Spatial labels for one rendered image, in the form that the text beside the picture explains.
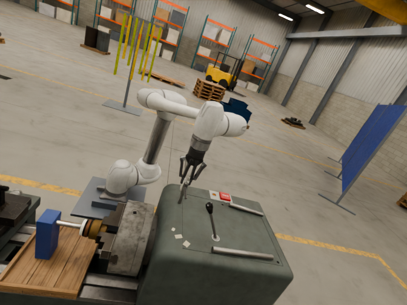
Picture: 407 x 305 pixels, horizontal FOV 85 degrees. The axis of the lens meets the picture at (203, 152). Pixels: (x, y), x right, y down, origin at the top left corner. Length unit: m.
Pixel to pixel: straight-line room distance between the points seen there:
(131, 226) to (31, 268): 0.48
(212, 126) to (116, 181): 0.93
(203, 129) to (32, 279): 0.94
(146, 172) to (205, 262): 0.92
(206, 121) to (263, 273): 0.65
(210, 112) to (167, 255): 0.56
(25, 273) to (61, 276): 0.14
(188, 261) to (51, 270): 0.63
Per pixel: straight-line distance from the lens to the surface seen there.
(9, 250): 1.43
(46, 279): 1.26
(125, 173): 1.61
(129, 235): 0.99
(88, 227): 1.13
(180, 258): 0.91
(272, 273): 1.07
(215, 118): 0.90
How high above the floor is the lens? 1.93
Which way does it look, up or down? 23 degrees down
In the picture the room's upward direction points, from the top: 21 degrees clockwise
